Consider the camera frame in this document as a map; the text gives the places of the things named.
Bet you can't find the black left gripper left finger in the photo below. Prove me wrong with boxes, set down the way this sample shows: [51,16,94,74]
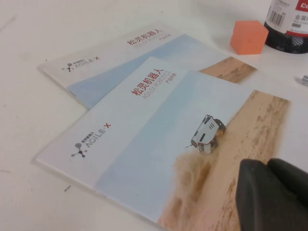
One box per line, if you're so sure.
[234,158,308,231]

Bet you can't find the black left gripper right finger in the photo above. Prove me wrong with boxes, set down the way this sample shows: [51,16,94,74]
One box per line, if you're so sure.
[266,158,308,208]

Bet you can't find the grey silver pen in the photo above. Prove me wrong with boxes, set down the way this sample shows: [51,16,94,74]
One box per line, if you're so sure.
[295,75,308,86]

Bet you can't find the black mesh pen holder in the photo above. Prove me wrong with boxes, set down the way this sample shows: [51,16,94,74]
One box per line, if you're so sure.
[264,0,308,55]

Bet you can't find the brochure with white rover photo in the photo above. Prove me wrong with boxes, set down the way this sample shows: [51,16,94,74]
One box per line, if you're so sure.
[36,56,292,231]

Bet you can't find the orange foam cube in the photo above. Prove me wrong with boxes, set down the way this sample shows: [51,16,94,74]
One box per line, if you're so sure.
[230,20,270,55]

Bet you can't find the AgileX brochure with desert photo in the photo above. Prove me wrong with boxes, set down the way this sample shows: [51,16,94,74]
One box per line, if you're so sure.
[37,21,258,109]

